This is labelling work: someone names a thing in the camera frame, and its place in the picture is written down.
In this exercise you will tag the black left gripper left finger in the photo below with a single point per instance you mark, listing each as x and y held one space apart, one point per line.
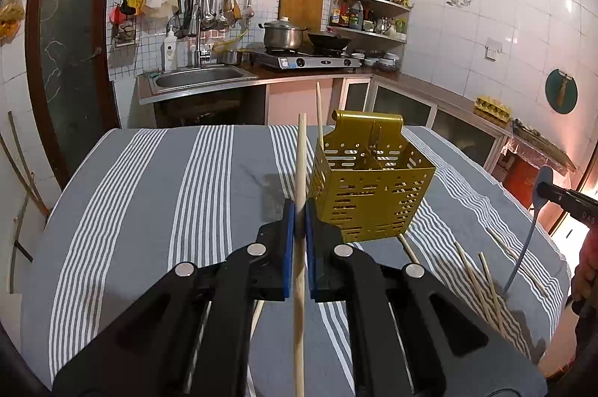
189 334

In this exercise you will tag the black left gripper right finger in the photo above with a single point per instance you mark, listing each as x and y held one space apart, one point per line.
408 334

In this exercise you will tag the wooden chopstick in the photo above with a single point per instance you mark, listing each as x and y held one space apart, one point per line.
406 247
494 295
298 259
257 312
516 258
319 116
476 286

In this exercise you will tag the person right hand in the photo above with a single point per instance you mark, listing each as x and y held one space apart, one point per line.
585 272

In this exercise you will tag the yellow egg tray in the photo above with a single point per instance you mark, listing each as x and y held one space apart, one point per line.
493 108

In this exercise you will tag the grey striped tablecloth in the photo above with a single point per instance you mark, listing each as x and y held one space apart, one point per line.
144 200

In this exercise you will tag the yellow perforated utensil caddy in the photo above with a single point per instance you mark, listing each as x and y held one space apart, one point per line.
367 178

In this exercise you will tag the steel sink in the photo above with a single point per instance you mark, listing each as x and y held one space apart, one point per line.
197 77

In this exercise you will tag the steel gas stove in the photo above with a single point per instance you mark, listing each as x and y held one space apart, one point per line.
284 61

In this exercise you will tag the white soap bottle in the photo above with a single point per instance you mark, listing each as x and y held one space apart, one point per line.
170 56

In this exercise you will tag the black wok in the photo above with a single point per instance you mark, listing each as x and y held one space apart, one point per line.
327 44

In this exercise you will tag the steel cooking pot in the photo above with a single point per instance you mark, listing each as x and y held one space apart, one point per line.
282 35

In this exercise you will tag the dark brown door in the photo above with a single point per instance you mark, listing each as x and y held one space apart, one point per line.
67 76

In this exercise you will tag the rectangular wooden cutting board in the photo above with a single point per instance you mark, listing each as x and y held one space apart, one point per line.
303 13

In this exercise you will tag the green round wall plaque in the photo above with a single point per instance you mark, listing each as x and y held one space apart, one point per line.
561 91

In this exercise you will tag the corner wall shelf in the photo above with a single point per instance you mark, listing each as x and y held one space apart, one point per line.
361 21

